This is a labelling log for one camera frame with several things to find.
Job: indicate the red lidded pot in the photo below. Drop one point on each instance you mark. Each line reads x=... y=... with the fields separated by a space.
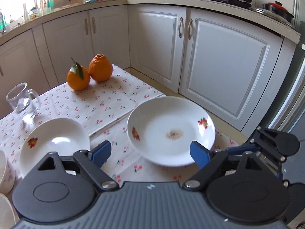
x=278 y=9

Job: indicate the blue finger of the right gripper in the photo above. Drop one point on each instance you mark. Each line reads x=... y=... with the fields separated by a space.
x=235 y=151

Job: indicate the glass mug with water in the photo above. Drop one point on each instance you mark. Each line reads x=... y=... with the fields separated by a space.
x=24 y=101

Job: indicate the white floral bowl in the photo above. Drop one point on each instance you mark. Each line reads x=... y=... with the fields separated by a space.
x=7 y=174

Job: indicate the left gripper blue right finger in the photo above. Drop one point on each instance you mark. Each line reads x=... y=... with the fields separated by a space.
x=201 y=155

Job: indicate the white kitchen cabinets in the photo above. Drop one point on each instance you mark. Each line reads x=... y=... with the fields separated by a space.
x=230 y=60

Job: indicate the stained white fruit-pattern plate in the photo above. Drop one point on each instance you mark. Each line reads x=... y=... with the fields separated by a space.
x=162 y=129

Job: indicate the orange with leaf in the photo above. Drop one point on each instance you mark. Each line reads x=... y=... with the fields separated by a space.
x=78 y=77

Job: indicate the cherry-print tablecloth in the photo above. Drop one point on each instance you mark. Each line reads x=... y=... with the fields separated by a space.
x=102 y=110

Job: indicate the bumpy orange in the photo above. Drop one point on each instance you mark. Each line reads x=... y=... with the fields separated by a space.
x=100 y=68

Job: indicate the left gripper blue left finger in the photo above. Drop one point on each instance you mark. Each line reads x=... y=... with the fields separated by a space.
x=101 y=153

